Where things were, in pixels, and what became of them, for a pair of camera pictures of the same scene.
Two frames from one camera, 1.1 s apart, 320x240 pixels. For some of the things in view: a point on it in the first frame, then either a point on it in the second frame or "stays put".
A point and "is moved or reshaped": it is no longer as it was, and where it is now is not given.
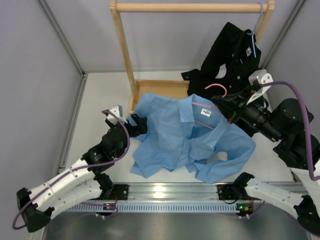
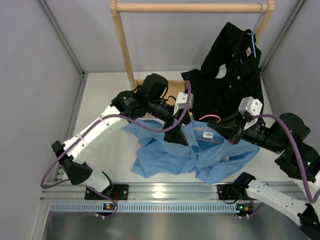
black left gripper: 141,124 -> 176,135
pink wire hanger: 212,105 -> 211,115
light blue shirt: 189,132 is moved or reshaped
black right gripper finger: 231,112 -> 233,134
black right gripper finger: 234,98 -> 234,118
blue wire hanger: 252,34 stays put
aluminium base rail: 179,192 stays put
